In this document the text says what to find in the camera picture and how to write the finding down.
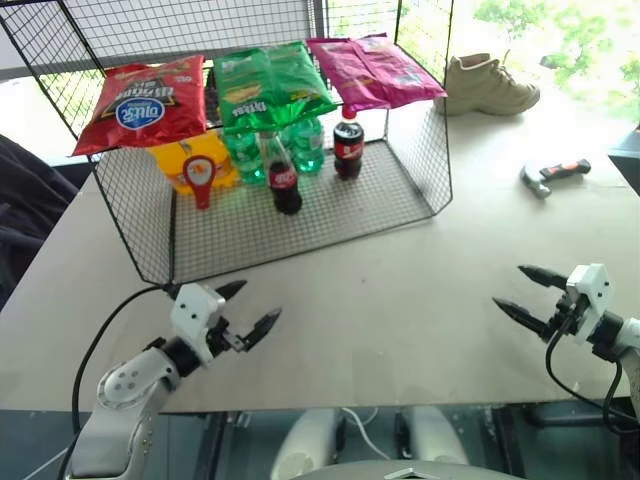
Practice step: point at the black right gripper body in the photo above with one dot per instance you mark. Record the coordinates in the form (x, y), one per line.
(566, 312)

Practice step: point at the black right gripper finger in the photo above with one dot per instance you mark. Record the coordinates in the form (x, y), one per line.
(547, 278)
(525, 316)

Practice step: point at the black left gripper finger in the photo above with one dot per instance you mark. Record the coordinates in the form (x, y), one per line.
(232, 289)
(262, 325)

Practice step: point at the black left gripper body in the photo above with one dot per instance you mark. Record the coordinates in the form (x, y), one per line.
(226, 340)

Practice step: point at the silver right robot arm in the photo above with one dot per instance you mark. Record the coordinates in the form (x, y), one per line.
(622, 335)

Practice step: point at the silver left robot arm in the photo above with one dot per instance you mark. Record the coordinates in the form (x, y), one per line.
(125, 390)

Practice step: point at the glass cola bottle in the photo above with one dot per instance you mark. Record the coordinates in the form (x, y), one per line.
(285, 187)

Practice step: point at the green plastic soda bottle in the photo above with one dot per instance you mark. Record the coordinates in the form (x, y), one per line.
(307, 147)
(245, 160)

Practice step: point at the plastic cola bottle red cap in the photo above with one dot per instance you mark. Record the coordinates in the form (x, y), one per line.
(348, 150)

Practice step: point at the white rounded robot leg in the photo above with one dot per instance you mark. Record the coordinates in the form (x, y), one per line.
(432, 435)
(305, 440)

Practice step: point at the yellow snack bag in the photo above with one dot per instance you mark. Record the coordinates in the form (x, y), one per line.
(172, 165)

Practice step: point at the dark flat object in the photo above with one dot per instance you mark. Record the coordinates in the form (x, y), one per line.
(625, 155)

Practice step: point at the grey robot torso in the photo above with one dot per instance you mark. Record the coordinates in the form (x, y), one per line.
(400, 472)

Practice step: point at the beige shoe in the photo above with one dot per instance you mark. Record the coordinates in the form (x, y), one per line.
(482, 87)

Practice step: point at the red chips bag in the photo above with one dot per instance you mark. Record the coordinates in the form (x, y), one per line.
(142, 107)

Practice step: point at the green chips bag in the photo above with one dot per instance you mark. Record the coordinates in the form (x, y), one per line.
(270, 80)

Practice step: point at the dark fabric object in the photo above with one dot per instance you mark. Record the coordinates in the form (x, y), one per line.
(27, 210)

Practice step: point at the pink chips bag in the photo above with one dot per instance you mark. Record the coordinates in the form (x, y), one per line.
(375, 70)

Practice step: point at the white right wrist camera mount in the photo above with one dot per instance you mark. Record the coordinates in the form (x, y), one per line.
(592, 295)

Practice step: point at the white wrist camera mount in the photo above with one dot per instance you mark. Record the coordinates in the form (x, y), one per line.
(192, 310)
(592, 295)

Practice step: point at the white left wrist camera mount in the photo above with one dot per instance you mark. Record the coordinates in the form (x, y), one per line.
(192, 310)

